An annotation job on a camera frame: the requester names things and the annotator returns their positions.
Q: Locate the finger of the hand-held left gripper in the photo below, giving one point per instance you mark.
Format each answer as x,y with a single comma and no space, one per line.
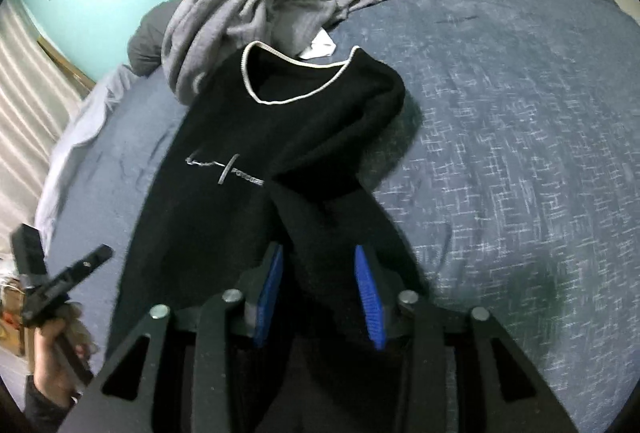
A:
82,265

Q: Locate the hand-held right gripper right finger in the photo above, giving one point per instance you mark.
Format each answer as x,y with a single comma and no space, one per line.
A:
367,298

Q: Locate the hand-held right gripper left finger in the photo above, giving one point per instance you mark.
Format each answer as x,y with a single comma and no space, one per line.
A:
272,295

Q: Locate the black sweater with white trim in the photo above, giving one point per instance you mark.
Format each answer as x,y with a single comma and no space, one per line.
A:
250,138

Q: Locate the person's left hand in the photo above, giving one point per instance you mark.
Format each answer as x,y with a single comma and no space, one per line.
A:
50,358

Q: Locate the cardboard box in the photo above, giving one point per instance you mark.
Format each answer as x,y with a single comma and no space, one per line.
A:
12,323

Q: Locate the light blue bed sheet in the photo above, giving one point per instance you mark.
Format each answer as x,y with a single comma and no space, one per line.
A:
75,138

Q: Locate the wooden baseboard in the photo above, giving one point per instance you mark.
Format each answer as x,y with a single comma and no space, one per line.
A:
70,65

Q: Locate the blue patterned blanket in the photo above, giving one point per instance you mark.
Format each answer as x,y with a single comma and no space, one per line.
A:
500,113

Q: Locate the white cloth piece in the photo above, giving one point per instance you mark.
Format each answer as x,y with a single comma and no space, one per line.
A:
319,45

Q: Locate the grey hoodie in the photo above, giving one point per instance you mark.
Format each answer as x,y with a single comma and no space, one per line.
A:
225,13

